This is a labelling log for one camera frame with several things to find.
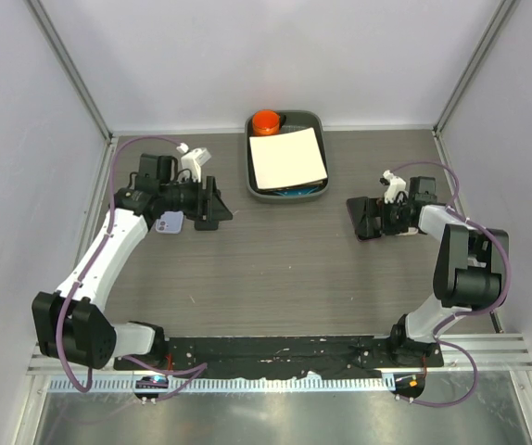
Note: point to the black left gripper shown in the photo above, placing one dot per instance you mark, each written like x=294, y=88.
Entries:
x=208, y=205

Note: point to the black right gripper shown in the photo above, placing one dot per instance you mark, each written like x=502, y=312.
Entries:
x=384, y=226

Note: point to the black bare phone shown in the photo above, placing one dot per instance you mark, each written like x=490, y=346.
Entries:
x=206, y=225

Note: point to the purple bare phone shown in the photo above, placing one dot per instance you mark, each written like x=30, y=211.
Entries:
x=355, y=206

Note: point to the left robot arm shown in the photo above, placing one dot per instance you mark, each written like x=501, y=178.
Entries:
x=70, y=323

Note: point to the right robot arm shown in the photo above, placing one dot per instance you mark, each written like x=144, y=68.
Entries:
x=470, y=271

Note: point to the blue dotted plate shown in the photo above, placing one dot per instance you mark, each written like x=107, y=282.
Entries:
x=297, y=191

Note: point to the white square plate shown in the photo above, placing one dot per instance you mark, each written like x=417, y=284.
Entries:
x=287, y=160

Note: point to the orange mug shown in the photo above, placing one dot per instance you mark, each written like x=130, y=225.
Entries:
x=267, y=122

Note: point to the dark green plastic tray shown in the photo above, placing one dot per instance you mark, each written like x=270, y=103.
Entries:
x=296, y=120

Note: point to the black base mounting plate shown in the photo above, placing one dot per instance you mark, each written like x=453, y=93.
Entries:
x=282, y=358

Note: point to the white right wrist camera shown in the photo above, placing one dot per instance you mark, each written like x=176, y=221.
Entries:
x=394, y=186

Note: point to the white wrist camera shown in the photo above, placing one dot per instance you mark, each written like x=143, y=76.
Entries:
x=394, y=186
x=192, y=161

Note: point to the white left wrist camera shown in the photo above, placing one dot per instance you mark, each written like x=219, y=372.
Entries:
x=192, y=161

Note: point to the aluminium front rail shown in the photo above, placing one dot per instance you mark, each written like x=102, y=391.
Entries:
x=491, y=352

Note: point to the slotted cable duct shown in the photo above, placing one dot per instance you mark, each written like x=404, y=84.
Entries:
x=154, y=384

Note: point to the right aluminium frame post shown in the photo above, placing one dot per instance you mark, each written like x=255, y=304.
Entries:
x=490, y=35

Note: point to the aluminium frame post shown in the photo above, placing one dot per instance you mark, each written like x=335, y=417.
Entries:
x=67, y=64
x=490, y=35

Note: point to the left aluminium frame post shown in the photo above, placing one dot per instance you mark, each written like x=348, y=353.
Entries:
x=67, y=64

